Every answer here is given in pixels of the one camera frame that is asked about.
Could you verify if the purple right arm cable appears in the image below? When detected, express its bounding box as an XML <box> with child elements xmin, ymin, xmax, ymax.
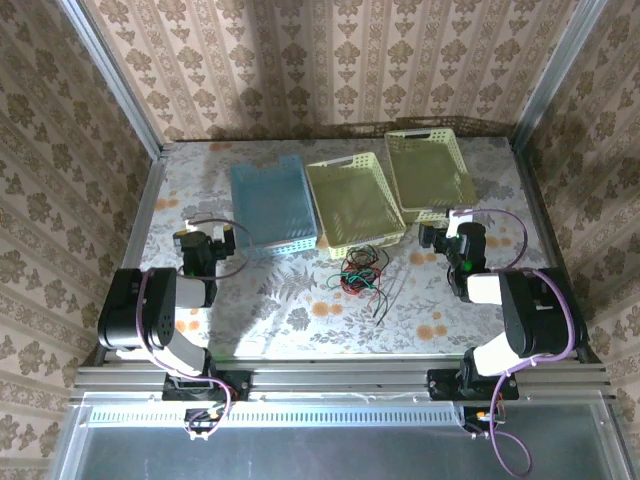
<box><xmin>469</xmin><ymin>208</ymin><xmax>584</xmax><ymax>479</ymax></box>

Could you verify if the black connector block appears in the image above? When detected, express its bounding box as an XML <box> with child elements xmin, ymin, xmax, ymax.
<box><xmin>184</xmin><ymin>407</ymin><xmax>226</xmax><ymax>442</ymax></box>
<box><xmin>464</xmin><ymin>405</ymin><xmax>507</xmax><ymax>437</ymax></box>

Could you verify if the red cable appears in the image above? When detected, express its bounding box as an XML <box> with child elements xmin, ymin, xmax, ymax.
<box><xmin>338</xmin><ymin>244</ymin><xmax>387</xmax><ymax>312</ymax></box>

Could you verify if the aluminium side rail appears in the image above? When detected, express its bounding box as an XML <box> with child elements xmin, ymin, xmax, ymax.
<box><xmin>122</xmin><ymin>149</ymin><xmax>166</xmax><ymax>281</ymax></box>
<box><xmin>509</xmin><ymin>139</ymin><xmax>594</xmax><ymax>361</ymax></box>

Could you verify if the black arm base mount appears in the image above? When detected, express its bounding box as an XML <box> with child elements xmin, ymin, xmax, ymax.
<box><xmin>427</xmin><ymin>367</ymin><xmax>521</xmax><ymax>401</ymax></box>
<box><xmin>162</xmin><ymin>367</ymin><xmax>251</xmax><ymax>402</ymax></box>

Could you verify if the aluminium frame post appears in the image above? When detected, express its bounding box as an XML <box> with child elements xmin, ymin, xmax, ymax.
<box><xmin>57</xmin><ymin>0</ymin><xmax>165</xmax><ymax>159</ymax></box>
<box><xmin>512</xmin><ymin>0</ymin><xmax>604</xmax><ymax>151</ymax></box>

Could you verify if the pale yellow perforated basket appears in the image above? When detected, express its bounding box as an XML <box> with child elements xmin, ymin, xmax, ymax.
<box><xmin>383</xmin><ymin>127</ymin><xmax>479</xmax><ymax>225</ymax></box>
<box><xmin>304</xmin><ymin>151</ymin><xmax>406</xmax><ymax>260</ymax></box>

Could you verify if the grey metal plate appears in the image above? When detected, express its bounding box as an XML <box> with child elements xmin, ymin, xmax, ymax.
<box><xmin>49</xmin><ymin>392</ymin><xmax>631</xmax><ymax>480</ymax></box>

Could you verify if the black cable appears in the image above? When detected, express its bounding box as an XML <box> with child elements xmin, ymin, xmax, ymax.
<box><xmin>343</xmin><ymin>243</ymin><xmax>402</xmax><ymax>327</ymax></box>

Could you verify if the slotted cable duct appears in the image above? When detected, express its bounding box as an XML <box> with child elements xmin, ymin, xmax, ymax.
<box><xmin>84</xmin><ymin>402</ymin><xmax>466</xmax><ymax>427</ymax></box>

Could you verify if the long aluminium base rail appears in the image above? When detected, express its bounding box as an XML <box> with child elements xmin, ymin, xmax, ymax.
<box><xmin>69</xmin><ymin>357</ymin><xmax>621</xmax><ymax>407</ymax></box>

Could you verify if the green cable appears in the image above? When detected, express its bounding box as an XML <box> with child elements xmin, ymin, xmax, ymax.
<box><xmin>327</xmin><ymin>267</ymin><xmax>384</xmax><ymax>292</ymax></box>

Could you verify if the blue perforated plastic basket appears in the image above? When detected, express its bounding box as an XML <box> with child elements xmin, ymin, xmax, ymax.
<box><xmin>229</xmin><ymin>153</ymin><xmax>320</xmax><ymax>259</ymax></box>

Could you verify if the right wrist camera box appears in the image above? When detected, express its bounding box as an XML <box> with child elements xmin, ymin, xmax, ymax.
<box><xmin>446</xmin><ymin>208</ymin><xmax>474</xmax><ymax>237</ymax></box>

